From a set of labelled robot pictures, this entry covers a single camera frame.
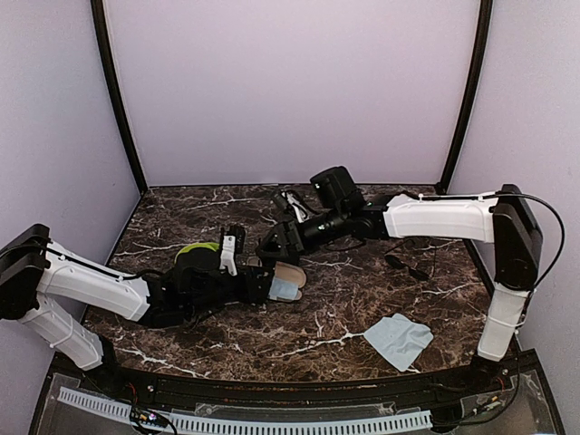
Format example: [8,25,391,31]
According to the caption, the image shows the black quilted glasses case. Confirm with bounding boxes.
[256,233,292,265]

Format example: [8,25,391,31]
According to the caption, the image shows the plaid brown glasses case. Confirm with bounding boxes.
[273,262,307,292]

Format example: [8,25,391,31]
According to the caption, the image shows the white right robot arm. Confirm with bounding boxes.
[256,166,543,393]

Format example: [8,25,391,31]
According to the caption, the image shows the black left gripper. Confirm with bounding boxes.
[186,264,275,318]

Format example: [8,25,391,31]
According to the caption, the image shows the gold frame sunglasses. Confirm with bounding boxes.
[383,237,437,282]

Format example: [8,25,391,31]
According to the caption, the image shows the black corner frame post right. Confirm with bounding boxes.
[436,0,494,194]

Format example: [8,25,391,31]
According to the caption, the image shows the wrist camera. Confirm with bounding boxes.
[218,225,247,276]
[272,189,315,223]

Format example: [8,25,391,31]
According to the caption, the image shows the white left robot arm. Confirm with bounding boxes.
[1,223,275,395]

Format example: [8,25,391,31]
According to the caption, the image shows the white slotted cable duct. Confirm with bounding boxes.
[57,387,432,434]

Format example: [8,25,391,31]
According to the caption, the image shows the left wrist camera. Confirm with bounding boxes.
[218,225,247,276]

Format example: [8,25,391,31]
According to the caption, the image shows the blue cleaning cloth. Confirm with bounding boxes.
[268,277,302,303]
[363,314,433,372]

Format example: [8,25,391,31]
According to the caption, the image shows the black corner frame post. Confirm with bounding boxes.
[90,0,149,196]
[436,0,494,194]

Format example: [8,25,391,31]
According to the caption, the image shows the green bowl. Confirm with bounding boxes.
[177,242,220,260]

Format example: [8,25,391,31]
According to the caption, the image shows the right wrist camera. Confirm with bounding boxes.
[272,189,315,223]

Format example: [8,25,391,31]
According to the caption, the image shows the black corner frame post left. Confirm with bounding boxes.
[90,0,149,196]

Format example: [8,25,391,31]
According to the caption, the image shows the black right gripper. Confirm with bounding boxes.
[255,205,349,258]

